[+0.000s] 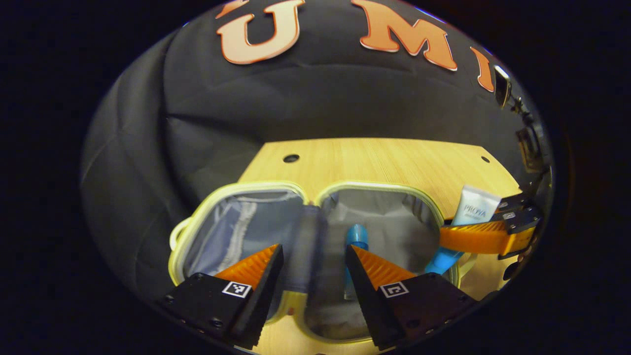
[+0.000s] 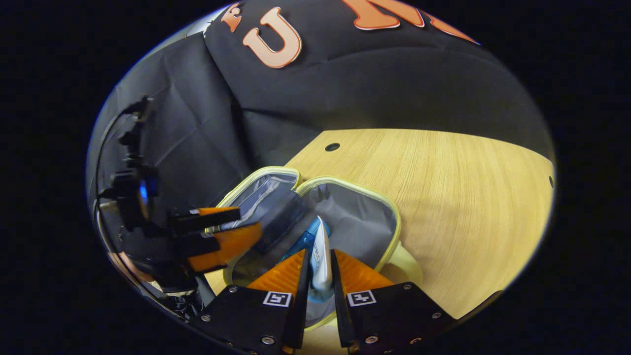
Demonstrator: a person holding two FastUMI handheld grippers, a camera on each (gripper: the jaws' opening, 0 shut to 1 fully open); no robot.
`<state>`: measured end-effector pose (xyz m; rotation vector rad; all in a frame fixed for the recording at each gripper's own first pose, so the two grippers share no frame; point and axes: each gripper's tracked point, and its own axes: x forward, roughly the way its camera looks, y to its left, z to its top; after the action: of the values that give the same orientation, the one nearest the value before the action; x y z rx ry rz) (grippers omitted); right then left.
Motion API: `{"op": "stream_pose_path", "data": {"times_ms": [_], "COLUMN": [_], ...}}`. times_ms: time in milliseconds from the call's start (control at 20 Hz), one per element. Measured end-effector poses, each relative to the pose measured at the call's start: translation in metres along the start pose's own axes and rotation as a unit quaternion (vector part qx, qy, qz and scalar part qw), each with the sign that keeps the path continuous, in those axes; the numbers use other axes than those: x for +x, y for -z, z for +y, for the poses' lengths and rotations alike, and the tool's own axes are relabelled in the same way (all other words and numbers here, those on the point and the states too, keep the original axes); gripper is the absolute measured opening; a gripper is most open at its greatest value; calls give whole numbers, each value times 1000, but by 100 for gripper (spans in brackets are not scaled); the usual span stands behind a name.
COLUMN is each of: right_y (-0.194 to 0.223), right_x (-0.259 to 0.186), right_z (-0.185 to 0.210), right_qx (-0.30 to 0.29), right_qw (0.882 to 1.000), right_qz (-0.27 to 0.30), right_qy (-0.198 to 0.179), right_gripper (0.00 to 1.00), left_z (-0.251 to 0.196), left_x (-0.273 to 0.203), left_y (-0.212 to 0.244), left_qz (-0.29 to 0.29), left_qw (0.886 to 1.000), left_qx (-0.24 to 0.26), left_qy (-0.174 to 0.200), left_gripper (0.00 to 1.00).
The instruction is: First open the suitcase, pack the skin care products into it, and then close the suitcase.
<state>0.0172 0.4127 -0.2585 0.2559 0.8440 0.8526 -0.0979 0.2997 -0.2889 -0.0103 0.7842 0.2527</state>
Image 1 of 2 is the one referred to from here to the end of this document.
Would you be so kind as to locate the blue capped glass bottle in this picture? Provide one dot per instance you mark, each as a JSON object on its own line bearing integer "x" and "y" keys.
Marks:
{"x": 356, "y": 236}

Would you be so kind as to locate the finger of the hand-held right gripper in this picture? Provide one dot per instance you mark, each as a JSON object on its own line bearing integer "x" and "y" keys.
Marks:
{"x": 522, "y": 227}
{"x": 515, "y": 202}

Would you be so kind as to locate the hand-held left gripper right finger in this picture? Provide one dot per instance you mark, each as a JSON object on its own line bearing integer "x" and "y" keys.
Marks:
{"x": 369, "y": 301}

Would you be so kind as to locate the white blue squeeze tube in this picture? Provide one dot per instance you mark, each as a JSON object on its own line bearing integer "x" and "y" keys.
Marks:
{"x": 475, "y": 207}

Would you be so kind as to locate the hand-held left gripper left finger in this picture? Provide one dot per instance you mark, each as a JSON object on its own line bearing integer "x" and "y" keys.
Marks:
{"x": 261, "y": 296}

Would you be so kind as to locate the black backdrop cloth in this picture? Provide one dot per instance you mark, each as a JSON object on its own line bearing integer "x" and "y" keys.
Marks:
{"x": 320, "y": 103}

